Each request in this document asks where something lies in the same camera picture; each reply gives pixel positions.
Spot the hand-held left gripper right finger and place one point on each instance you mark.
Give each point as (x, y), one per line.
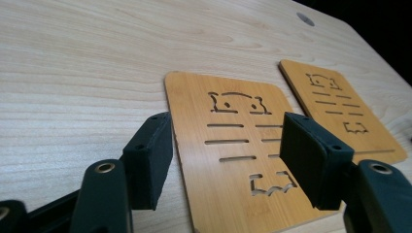
(315, 161)

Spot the grey round table grommet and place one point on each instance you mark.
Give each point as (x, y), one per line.
(305, 19)

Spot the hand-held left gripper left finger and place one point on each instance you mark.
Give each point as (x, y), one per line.
(147, 161)

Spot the bamboo coaster with cutouts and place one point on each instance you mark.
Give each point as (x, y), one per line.
(380, 142)
(194, 106)

